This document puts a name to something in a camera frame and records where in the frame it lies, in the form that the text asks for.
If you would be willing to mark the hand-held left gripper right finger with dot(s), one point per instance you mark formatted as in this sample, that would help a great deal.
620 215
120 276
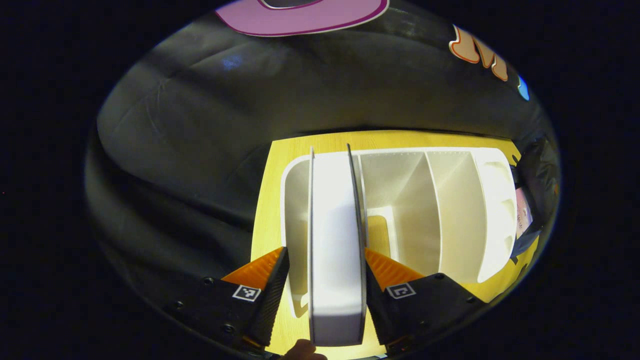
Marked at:
382 312

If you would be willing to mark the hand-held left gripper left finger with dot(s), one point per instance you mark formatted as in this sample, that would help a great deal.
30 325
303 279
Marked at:
272 300

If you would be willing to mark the dark cover book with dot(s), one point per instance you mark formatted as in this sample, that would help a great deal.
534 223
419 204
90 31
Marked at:
336 240

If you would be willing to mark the white bookshelf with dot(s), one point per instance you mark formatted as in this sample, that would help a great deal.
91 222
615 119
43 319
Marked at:
440 210

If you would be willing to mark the pink cover book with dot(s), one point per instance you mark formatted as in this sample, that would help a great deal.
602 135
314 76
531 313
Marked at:
523 215

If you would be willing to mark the blue schoolbag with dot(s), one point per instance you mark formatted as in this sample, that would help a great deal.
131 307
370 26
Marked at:
542 170

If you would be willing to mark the black backdrop cloth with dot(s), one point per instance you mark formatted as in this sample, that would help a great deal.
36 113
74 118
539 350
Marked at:
300 85

